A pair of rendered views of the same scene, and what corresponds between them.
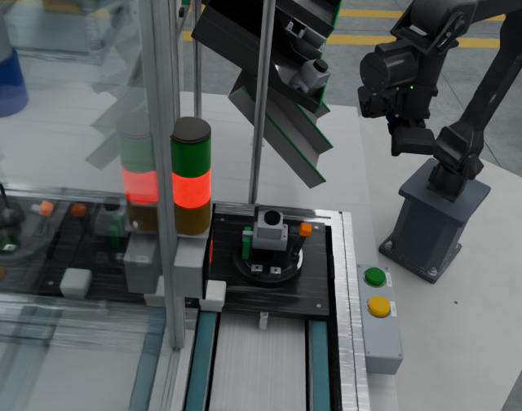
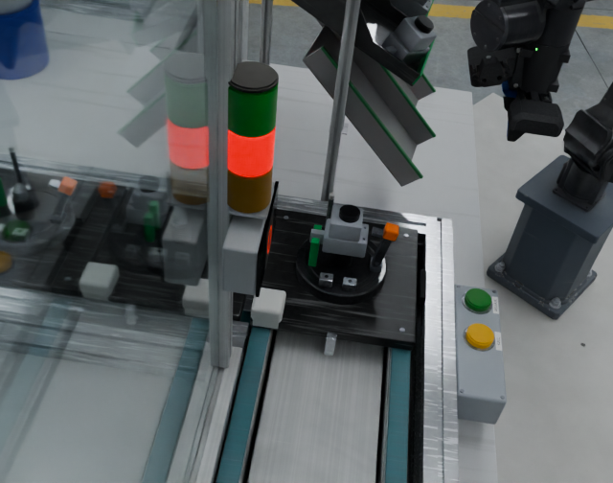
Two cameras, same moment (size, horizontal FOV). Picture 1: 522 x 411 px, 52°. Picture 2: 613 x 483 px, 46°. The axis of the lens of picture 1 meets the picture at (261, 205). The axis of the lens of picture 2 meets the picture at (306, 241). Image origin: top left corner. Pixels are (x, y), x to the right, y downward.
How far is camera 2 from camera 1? 0.09 m
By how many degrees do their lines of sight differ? 3
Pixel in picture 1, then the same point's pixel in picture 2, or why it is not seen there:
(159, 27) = not seen: outside the picture
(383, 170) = (501, 174)
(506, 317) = not seen: outside the picture
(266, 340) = (332, 369)
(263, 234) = (336, 234)
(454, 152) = (591, 143)
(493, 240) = not seen: outside the picture
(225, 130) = (297, 112)
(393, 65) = (512, 16)
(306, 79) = (404, 40)
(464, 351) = (589, 404)
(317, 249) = (405, 262)
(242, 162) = (317, 152)
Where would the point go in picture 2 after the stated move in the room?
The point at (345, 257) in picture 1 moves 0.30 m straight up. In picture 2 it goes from (441, 274) to (489, 120)
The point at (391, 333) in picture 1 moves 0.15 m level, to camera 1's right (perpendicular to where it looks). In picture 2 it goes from (492, 370) to (599, 388)
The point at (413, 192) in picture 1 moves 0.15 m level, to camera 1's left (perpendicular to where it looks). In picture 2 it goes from (535, 195) to (442, 180)
